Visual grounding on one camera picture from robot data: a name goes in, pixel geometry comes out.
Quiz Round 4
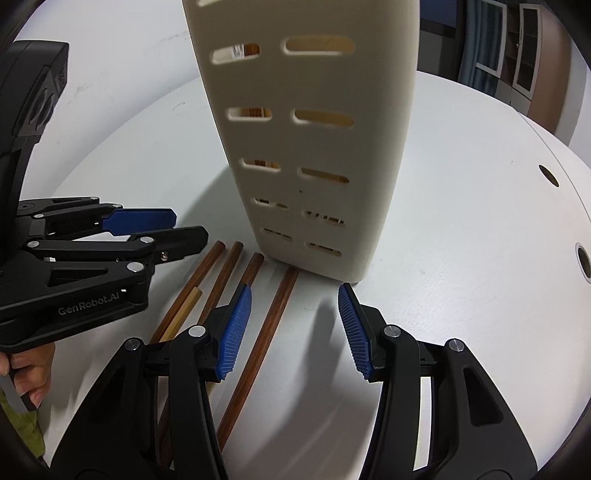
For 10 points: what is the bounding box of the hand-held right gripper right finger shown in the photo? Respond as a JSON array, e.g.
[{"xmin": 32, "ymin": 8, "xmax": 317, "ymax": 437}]
[{"xmin": 338, "ymin": 282, "xmax": 539, "ymax": 480}]

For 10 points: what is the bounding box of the light bamboo chopstick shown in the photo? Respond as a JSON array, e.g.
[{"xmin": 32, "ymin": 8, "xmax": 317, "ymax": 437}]
[{"xmin": 161, "ymin": 286, "xmax": 204, "ymax": 343}]

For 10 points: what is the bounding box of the person's left hand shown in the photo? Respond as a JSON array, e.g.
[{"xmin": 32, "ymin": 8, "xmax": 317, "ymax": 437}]
[{"xmin": 0, "ymin": 344, "xmax": 57, "ymax": 411}]

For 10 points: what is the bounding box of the ringed table cable hole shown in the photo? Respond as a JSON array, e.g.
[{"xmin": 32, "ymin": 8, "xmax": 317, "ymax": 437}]
[{"xmin": 575, "ymin": 242, "xmax": 591, "ymax": 282}]

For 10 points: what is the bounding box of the olive green clothing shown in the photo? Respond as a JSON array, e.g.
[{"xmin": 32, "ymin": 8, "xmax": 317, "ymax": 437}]
[{"xmin": 0, "ymin": 392, "xmax": 47, "ymax": 468}]

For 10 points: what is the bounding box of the grey blue curtain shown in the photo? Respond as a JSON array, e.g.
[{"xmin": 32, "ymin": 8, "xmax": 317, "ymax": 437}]
[{"xmin": 461, "ymin": 0, "xmax": 505, "ymax": 95}]

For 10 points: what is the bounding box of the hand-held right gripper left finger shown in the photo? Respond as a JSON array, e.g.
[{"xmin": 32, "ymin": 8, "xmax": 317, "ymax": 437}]
[{"xmin": 50, "ymin": 284, "xmax": 254, "ymax": 480}]

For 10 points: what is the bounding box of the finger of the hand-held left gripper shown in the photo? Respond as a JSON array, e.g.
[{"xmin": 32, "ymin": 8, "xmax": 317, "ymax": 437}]
[
  {"xmin": 25, "ymin": 225, "xmax": 209, "ymax": 297},
  {"xmin": 18, "ymin": 197, "xmax": 177, "ymax": 241}
]

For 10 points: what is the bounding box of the cream slotted utensil holder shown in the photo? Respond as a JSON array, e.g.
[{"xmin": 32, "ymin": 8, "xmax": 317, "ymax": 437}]
[{"xmin": 182, "ymin": 0, "xmax": 421, "ymax": 284}]

